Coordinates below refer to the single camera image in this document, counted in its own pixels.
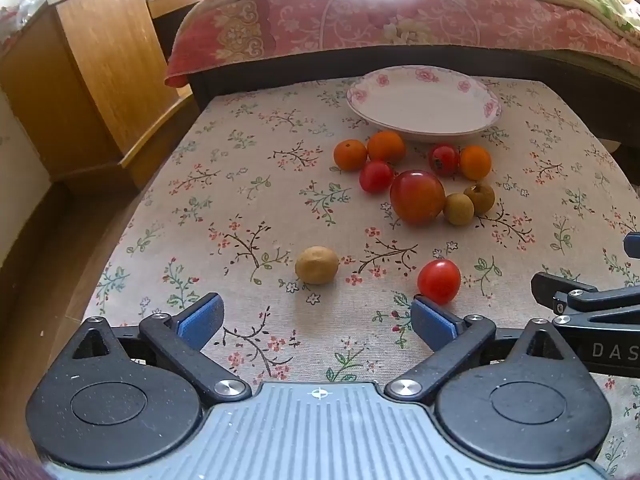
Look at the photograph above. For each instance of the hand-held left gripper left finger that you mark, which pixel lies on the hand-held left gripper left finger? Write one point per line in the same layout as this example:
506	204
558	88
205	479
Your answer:
202	322

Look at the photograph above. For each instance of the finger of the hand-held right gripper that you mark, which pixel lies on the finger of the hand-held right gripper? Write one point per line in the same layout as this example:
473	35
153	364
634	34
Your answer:
634	246
590	300

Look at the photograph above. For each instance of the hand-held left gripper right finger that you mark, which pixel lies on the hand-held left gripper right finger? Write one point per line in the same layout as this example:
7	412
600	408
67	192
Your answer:
435	325

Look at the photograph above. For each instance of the small red tomato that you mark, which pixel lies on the small red tomato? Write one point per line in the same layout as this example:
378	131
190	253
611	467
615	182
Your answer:
439	281
376	176

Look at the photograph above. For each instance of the pale rough longan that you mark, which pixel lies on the pale rough longan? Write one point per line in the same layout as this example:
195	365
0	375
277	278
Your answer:
316	264

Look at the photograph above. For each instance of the large red apple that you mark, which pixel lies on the large red apple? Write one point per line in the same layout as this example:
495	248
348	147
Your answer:
417	196

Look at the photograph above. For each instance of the brown longan with stem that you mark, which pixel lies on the brown longan with stem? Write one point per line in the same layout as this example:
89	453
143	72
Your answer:
481	195

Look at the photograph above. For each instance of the red tomato with dark calyx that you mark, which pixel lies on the red tomato with dark calyx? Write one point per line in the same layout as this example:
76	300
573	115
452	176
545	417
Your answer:
444	159

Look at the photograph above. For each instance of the small orange tangerine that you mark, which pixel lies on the small orange tangerine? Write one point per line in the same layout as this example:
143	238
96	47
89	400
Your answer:
350	154
386	146
475	162

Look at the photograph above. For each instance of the white floral plate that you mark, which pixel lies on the white floral plate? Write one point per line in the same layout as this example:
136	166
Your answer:
425	105

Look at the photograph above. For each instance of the floral tablecloth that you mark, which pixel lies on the floral tablecloth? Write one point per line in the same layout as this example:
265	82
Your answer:
250	160

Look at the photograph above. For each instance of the dark red fuzzy clothing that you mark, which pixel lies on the dark red fuzzy clothing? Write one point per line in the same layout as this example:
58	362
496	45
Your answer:
15	462

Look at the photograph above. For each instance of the wooden cabinet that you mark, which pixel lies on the wooden cabinet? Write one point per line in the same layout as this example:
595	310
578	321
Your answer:
100	60

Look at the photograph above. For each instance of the red floral bedspread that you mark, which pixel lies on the red floral bedspread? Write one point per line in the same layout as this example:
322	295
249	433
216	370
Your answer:
450	15

